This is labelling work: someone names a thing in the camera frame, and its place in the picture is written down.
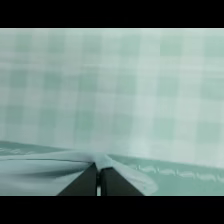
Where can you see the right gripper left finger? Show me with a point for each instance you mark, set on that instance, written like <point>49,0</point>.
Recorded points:
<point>83,185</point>

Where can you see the white shirt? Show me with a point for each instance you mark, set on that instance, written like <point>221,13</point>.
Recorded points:
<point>40,171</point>

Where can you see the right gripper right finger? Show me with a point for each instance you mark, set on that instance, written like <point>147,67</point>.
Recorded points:
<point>115,185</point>

